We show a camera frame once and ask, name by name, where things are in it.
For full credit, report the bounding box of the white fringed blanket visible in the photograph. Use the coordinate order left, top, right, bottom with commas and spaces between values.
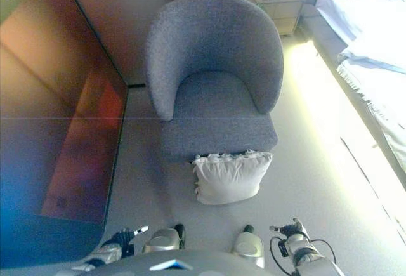
336, 50, 406, 169

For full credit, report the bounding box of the silver left robot leg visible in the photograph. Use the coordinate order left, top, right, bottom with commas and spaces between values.
141, 223, 187, 255

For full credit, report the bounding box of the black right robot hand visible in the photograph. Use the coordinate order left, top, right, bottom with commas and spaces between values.
269, 218, 307, 237

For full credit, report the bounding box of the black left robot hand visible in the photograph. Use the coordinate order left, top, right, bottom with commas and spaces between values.
103, 224, 150, 254

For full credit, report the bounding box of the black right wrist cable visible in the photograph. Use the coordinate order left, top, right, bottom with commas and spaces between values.
269, 237, 336, 276

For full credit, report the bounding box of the white frilled cushion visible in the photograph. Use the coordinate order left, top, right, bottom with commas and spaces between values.
191, 149, 274, 206

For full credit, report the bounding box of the white bed mattress sheet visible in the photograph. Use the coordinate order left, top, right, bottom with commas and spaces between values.
315, 0, 406, 169

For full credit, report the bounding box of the grey fabric tub armchair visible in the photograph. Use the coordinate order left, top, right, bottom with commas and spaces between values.
146, 0, 285, 164

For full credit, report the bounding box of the silver right robot leg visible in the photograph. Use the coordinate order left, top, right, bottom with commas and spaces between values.
230, 224, 266, 269

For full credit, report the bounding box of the silver robot torso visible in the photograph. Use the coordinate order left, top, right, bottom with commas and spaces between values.
52, 249, 264, 276

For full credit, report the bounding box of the silver robot leg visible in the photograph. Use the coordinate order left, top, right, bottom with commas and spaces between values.
141, 223, 187, 255
230, 224, 266, 269

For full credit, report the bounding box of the glossy brown wooden cabinet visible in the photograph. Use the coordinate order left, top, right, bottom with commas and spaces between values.
0, 0, 129, 269

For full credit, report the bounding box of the light wooden nightstand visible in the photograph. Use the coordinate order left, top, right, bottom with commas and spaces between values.
249, 0, 305, 37

